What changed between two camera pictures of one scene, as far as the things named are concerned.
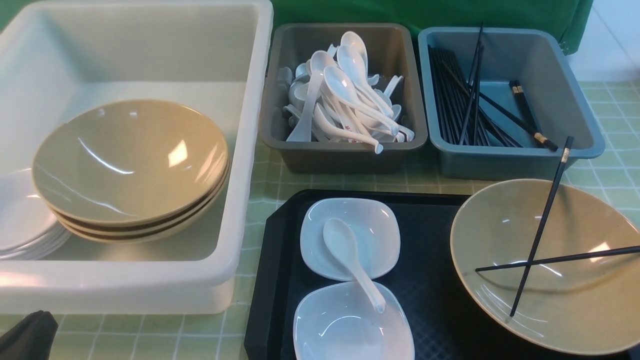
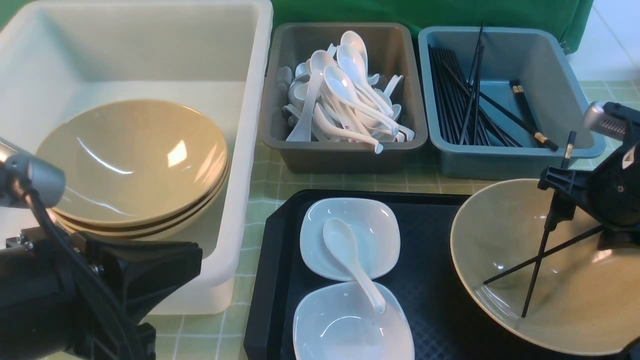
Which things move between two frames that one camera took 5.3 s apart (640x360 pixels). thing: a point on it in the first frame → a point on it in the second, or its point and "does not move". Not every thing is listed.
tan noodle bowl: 550,266 does not move
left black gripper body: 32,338 → 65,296
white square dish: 377,229 does not move
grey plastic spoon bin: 391,52 does not move
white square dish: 337,321 does not move
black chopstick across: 631,249 → 548,253
